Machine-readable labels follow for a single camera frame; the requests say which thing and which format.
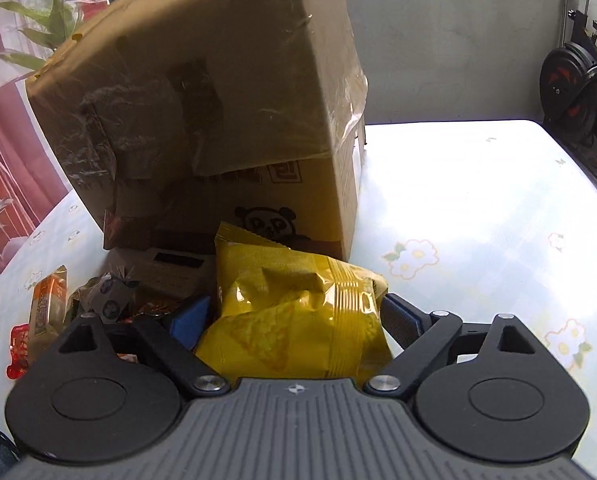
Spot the dark foil snack packet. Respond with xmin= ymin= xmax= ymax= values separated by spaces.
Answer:
xmin=67 ymin=268 xmax=179 ymax=324

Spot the orange candy wrapper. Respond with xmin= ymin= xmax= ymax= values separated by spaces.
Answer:
xmin=6 ymin=266 xmax=68 ymax=380

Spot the yellow chip bag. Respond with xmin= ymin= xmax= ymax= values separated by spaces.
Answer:
xmin=194 ymin=222 xmax=392 ymax=385

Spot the black exercise bike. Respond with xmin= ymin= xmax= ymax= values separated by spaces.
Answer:
xmin=538 ymin=9 xmax=597 ymax=174

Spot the brown cardboard box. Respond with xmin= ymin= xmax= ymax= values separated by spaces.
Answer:
xmin=26 ymin=0 xmax=368 ymax=259

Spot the red printed curtain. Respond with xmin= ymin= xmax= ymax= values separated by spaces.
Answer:
xmin=0 ymin=0 xmax=108 ymax=268

